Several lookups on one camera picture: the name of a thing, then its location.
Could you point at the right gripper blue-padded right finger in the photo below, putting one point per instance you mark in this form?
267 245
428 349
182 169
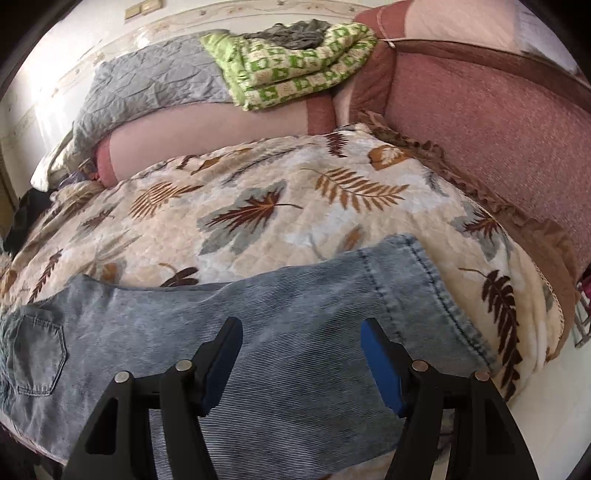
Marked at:
486 442

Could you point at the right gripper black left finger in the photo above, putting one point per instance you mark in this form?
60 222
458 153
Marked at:
116 441

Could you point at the blue denim pants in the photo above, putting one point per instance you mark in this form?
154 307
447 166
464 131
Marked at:
300 402

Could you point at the black garment on sofa edge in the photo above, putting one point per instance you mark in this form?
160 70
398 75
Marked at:
31 206

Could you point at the leaf-patterned quilted blanket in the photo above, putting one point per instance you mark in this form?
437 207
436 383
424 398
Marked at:
259 206

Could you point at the white patterned pillow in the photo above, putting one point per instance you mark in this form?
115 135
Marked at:
54 167

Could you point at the pink and maroon sofa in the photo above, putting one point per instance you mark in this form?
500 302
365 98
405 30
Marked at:
514 130

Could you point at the grey quilted pillow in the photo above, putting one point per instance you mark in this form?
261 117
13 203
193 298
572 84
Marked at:
169 73

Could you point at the green patterned folded blanket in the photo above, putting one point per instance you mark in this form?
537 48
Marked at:
261 74

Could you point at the light grey cloth on backrest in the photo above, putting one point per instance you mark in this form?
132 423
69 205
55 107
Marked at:
535 38

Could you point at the dark grey crumpled cloth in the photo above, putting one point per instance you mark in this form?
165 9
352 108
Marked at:
298 36

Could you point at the beige wall light switches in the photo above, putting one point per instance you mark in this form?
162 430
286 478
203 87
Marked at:
142 8

